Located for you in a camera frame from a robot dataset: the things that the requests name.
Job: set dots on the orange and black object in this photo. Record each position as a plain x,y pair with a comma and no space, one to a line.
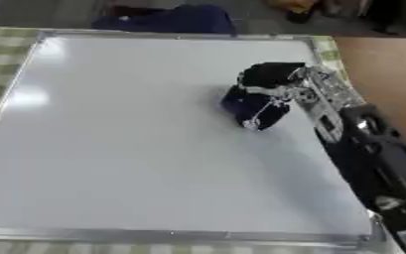
300,10

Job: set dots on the person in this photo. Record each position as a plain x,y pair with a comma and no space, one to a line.
171,19

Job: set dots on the silver and black right robot arm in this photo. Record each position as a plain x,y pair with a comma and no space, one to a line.
380,158

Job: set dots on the white whiteboard with metal frame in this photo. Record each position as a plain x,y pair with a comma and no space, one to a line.
125,139

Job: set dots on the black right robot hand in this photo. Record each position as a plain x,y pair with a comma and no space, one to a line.
269,74

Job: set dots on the dark blue whiteboard brush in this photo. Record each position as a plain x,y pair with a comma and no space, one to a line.
232,101

